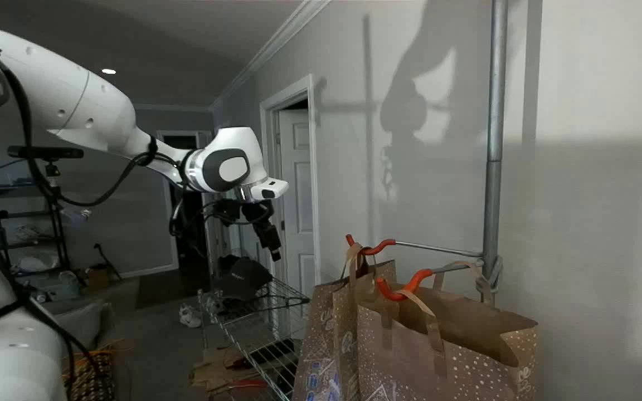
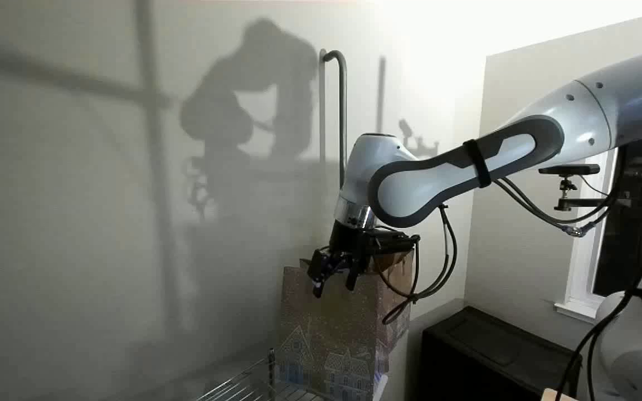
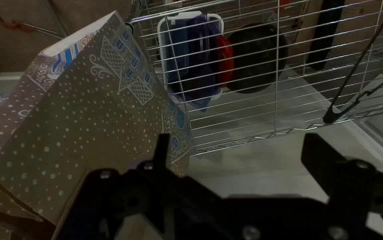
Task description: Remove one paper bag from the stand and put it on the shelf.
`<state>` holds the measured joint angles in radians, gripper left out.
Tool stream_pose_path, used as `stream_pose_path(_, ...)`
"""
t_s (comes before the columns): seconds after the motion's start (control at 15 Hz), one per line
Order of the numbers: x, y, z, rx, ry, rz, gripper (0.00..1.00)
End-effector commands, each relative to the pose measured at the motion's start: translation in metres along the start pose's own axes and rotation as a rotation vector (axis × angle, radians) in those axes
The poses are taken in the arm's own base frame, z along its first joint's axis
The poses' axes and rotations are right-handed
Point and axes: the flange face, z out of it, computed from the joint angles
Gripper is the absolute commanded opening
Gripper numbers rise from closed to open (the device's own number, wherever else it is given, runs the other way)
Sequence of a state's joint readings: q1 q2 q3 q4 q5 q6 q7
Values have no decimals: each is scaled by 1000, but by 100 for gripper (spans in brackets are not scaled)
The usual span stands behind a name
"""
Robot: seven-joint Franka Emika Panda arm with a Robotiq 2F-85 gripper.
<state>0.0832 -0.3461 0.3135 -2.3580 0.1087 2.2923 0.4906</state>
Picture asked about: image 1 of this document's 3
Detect brown cardboard piece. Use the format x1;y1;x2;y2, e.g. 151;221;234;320
187;346;273;397

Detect black metal rack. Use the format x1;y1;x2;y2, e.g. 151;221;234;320
0;181;74;277

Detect clear plastic bag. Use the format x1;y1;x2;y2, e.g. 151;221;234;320
292;233;402;401

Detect wire metal shelf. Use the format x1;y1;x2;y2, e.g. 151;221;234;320
196;275;313;401

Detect woven basket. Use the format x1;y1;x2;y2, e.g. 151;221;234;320
63;347;119;401

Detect vertical grey metal pole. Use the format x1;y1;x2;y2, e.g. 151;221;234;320
482;0;510;305

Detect black camera on tripod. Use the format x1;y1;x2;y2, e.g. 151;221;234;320
4;142;86;179

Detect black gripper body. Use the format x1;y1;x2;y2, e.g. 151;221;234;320
238;198;277;229

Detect thin horizontal metal rod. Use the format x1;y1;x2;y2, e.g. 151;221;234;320
391;239;487;260

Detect black bag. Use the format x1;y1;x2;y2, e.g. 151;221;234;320
214;253;274;302

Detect grey rope tie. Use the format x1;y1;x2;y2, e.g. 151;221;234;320
472;253;504;308

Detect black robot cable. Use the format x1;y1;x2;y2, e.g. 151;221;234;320
0;33;160;209

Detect brown paper bag white dots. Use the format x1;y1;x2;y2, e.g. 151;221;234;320
352;258;540;401

